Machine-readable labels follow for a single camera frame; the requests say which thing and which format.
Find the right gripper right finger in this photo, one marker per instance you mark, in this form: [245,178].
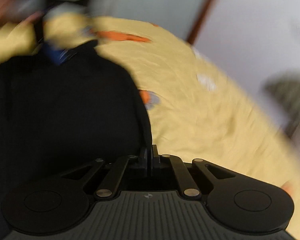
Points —
[155,157]

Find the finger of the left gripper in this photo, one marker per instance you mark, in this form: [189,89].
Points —
[57,56]

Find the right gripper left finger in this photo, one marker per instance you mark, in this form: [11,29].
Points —
[147,158]

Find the black pants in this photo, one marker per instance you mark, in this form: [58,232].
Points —
[55,122]

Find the yellow floral bedsheet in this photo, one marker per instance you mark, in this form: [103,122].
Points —
[225,171]

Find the green scalloped headboard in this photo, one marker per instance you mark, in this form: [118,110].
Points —
[284,89]

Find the brown wooden door frame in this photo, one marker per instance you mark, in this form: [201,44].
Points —
[199,21]

